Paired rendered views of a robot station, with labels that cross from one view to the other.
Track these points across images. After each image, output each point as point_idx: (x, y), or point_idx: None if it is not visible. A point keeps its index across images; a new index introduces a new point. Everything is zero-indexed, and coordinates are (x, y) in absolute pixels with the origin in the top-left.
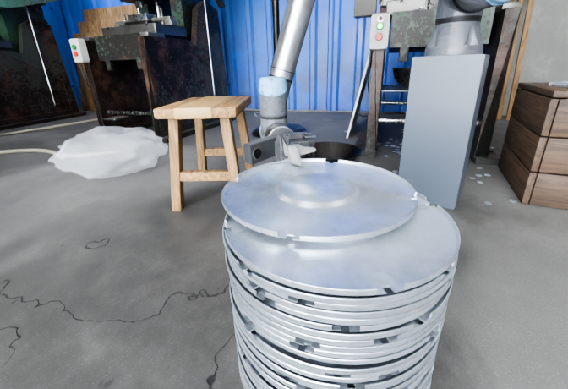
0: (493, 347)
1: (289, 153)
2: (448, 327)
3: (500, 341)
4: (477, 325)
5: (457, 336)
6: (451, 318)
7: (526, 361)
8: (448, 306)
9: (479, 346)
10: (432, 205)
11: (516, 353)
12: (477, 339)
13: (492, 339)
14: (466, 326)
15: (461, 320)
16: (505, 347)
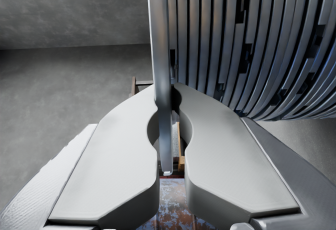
0: (275, 126)
1: (128, 102)
2: (292, 126)
3: (274, 134)
4: (283, 141)
5: (287, 121)
6: (293, 139)
7: (267, 126)
8: (298, 153)
9: (279, 121)
10: None
11: (269, 129)
12: (280, 127)
13: (276, 133)
14: (286, 135)
15: (289, 140)
16: (272, 130)
